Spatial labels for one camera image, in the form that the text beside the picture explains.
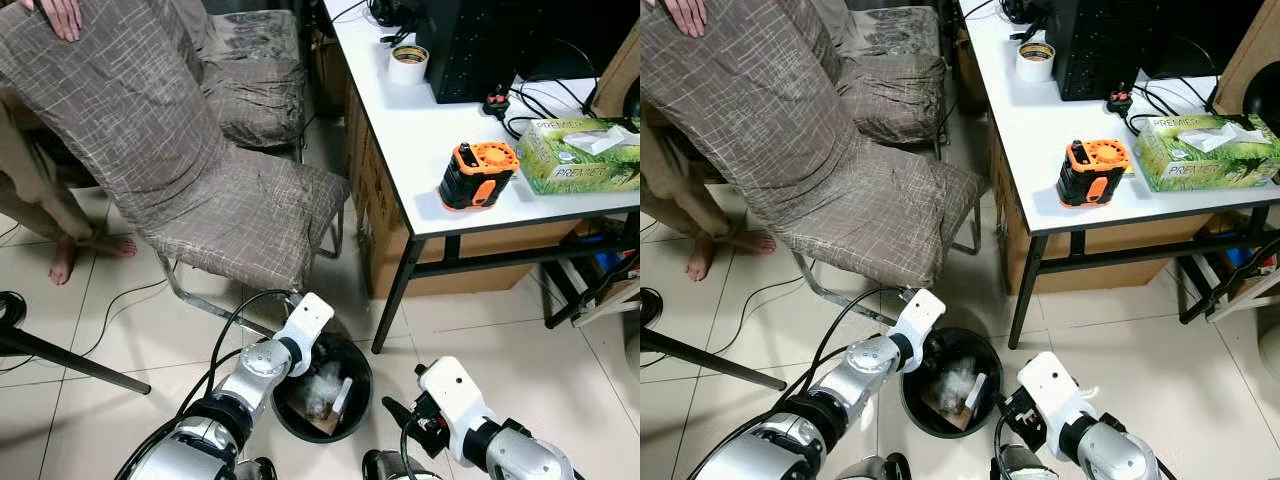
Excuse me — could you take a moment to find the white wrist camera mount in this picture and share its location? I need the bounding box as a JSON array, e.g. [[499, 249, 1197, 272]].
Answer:
[[893, 288, 946, 373], [283, 293, 336, 376], [1018, 350, 1096, 431], [418, 357, 496, 441]]

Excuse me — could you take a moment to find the black power cable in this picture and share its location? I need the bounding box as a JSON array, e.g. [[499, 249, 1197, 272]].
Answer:
[[1130, 75, 1221, 136], [500, 40, 603, 141]]

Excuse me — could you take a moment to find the brown cardboard scrap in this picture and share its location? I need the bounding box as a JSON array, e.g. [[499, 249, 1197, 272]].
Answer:
[[925, 398, 969, 431], [300, 405, 341, 435]]

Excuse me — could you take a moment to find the brown cardboard panel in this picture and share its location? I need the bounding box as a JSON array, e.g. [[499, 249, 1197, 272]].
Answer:
[[590, 20, 641, 117], [1210, 0, 1280, 116]]

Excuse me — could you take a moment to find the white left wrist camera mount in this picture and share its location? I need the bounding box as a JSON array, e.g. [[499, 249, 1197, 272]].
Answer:
[[893, 288, 946, 373], [283, 293, 336, 376]]

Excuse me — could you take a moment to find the orange and black tool battery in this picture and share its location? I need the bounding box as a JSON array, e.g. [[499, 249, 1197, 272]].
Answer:
[[438, 140, 521, 211], [1057, 138, 1133, 208]]

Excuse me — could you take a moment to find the brown fabric covered chair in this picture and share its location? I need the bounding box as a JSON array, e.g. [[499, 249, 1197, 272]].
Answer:
[[200, 10, 311, 153], [835, 5, 946, 148], [0, 0, 351, 336], [640, 0, 986, 336]]

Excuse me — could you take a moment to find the white tape roll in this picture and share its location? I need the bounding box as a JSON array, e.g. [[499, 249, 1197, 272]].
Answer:
[[1016, 42, 1057, 83], [388, 43, 431, 86]]

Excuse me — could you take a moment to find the green tissue box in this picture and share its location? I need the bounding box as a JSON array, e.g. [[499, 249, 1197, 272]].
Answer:
[[1135, 113, 1280, 191], [517, 118, 641, 196]]

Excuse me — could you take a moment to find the brown cardboard box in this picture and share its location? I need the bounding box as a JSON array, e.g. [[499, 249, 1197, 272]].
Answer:
[[345, 90, 583, 299], [990, 130, 1216, 294]]

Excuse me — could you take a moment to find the black rubbish bin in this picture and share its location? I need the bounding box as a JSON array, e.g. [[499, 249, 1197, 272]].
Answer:
[[272, 333, 373, 443], [900, 327, 1003, 439]]

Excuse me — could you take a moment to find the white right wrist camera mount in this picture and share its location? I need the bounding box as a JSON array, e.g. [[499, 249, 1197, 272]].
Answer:
[[418, 357, 496, 441], [1018, 350, 1096, 431]]

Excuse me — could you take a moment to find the person's bare hand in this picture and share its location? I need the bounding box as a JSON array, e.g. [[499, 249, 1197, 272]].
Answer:
[[660, 0, 709, 39], [22, 0, 83, 43]]

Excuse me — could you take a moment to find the clear plastic bag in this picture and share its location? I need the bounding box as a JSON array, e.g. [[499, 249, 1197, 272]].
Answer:
[[300, 362, 346, 416], [930, 355, 976, 411]]

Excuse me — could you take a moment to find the black floor cable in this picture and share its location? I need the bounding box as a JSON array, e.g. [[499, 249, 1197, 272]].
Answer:
[[0, 278, 168, 377], [640, 275, 801, 373]]

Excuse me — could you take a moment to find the person in beige trousers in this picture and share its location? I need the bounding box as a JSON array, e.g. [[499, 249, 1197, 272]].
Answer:
[[640, 100, 777, 284], [0, 95, 138, 287]]

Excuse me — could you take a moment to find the black computer case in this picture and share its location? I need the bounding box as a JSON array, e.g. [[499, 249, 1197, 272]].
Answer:
[[415, 0, 641, 104], [1045, 0, 1251, 101]]

